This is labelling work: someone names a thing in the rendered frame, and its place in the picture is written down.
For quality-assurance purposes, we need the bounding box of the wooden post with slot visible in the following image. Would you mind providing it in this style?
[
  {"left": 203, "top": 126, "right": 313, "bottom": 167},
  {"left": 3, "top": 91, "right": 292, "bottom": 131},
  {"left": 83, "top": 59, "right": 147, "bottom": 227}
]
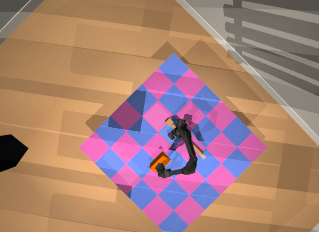
[{"left": 165, "top": 118, "right": 174, "bottom": 126}]

